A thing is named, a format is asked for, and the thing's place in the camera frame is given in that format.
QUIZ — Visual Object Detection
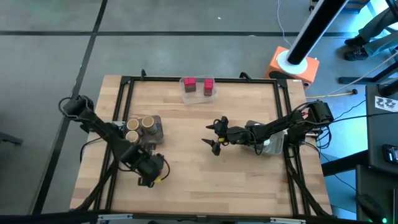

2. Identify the gold-lid spice jar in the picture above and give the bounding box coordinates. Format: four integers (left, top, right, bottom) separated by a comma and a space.
124, 130, 142, 145
141, 115, 158, 136
126, 118, 141, 132

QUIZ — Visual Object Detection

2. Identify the clear plastic bin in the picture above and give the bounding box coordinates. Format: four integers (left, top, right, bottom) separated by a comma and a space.
179, 74, 218, 105

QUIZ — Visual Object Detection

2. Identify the black cable bundle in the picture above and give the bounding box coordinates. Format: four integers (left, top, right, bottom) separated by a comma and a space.
284, 151, 331, 218
74, 160, 119, 213

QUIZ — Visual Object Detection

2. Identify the black pole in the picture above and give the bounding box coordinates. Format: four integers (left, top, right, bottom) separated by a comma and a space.
285, 0, 351, 66

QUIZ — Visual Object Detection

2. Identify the red-lid spice tin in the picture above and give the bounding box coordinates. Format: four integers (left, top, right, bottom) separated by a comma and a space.
183, 77, 198, 93
203, 78, 215, 96

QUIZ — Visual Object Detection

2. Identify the black table frame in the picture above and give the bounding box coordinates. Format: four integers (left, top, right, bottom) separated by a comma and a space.
93, 68, 331, 218

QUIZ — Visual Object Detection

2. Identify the black desk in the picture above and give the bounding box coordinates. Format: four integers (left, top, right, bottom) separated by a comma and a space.
355, 83, 398, 224

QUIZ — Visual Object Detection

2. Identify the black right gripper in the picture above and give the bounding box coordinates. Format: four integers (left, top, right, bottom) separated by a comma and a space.
201, 116, 251, 157

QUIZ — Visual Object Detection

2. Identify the orange box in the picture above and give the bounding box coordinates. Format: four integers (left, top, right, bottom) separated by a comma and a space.
264, 45, 320, 90

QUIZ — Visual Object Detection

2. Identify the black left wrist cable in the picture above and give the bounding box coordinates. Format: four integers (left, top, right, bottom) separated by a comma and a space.
155, 157, 172, 182

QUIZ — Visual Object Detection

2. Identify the white round disc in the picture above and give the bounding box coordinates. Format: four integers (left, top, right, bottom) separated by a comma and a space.
276, 49, 309, 76

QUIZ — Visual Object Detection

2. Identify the white floor cable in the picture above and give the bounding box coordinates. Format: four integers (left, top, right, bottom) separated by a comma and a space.
275, 0, 292, 48

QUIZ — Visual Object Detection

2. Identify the yellow floor cable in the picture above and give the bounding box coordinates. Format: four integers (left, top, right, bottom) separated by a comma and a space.
305, 89, 358, 100

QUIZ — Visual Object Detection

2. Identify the white marker sheet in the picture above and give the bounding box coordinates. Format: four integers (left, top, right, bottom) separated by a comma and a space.
374, 95, 398, 113

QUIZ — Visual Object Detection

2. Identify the dark grey translucent bin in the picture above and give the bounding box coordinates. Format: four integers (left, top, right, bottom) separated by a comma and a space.
122, 114, 165, 146

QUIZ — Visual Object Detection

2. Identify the black phone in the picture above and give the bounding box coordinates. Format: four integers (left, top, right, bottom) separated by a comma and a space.
382, 143, 398, 165

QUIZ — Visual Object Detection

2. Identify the person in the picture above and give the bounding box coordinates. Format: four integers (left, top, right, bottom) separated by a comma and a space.
343, 6, 398, 62

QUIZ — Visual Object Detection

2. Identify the white plastic bin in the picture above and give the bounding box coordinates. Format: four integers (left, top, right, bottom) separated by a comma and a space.
242, 120, 285, 157

